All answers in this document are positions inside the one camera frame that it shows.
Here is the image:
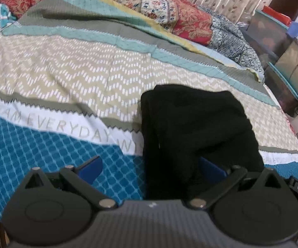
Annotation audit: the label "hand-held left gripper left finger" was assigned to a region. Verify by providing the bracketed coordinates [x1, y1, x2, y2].
[24, 156, 118, 210]

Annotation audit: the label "floral patchwork quilt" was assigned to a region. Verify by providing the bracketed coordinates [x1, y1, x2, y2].
[0, 0, 265, 76]

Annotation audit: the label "black pants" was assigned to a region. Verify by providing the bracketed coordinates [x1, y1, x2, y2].
[140, 84, 266, 201]

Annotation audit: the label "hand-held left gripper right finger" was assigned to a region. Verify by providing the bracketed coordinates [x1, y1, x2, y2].
[186, 156, 286, 210]

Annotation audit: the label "red flat box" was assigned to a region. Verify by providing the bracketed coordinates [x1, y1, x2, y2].
[262, 6, 292, 24]

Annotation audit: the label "zigzag striped teal bedspread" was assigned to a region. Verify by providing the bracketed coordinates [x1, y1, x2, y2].
[0, 0, 298, 220]

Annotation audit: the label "clear bin teal lid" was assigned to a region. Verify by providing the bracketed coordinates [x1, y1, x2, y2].
[265, 62, 298, 115]
[249, 9, 292, 60]

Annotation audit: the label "beige storage box teal rim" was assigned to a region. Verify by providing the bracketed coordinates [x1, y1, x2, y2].
[275, 40, 298, 95]

